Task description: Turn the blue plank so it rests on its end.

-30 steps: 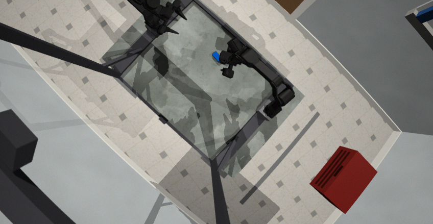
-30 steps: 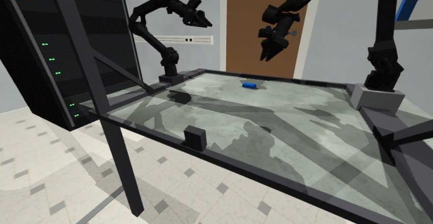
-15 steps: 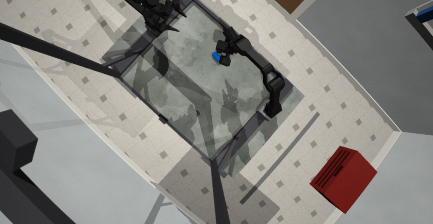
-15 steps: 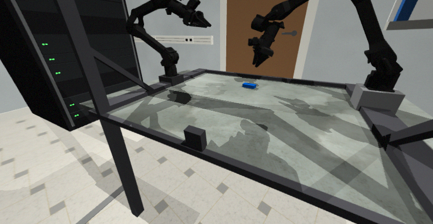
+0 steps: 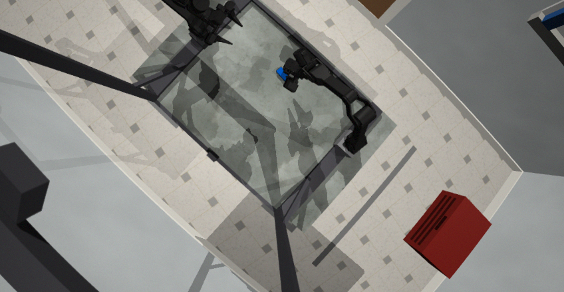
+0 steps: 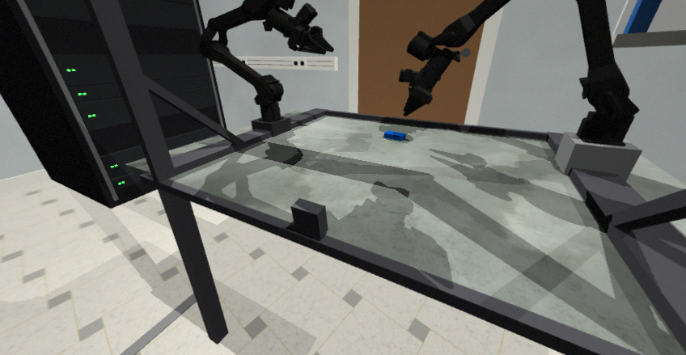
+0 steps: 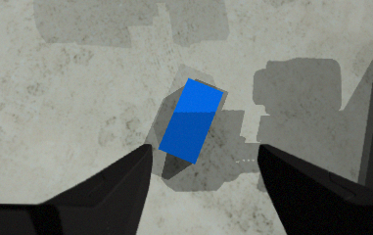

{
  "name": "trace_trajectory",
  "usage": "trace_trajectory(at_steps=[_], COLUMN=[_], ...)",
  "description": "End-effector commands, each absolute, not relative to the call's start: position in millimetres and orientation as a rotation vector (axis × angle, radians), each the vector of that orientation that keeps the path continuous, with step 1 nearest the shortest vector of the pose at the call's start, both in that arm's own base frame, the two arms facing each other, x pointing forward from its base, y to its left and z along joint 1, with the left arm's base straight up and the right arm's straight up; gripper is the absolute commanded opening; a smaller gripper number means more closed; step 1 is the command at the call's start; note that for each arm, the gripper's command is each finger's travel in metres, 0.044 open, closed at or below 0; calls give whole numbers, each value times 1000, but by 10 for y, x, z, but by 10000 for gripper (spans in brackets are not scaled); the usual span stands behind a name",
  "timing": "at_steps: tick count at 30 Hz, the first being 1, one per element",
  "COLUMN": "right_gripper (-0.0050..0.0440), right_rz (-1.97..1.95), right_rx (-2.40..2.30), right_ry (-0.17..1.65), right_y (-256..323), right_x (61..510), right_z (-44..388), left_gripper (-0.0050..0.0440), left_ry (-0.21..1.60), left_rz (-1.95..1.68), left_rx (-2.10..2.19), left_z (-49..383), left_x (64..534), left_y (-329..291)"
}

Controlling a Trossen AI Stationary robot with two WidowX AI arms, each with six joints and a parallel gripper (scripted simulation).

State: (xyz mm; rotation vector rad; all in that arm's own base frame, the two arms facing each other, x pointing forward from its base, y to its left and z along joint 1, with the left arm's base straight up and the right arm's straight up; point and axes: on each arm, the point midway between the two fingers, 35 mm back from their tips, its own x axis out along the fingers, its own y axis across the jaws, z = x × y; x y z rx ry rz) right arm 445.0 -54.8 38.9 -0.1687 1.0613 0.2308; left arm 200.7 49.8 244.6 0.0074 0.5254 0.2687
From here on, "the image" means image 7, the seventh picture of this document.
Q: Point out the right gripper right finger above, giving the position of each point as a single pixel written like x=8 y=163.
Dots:
x=311 y=200

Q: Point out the blue rectangular plank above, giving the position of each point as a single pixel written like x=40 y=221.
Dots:
x=191 y=120

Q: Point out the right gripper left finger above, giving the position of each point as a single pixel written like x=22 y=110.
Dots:
x=108 y=203

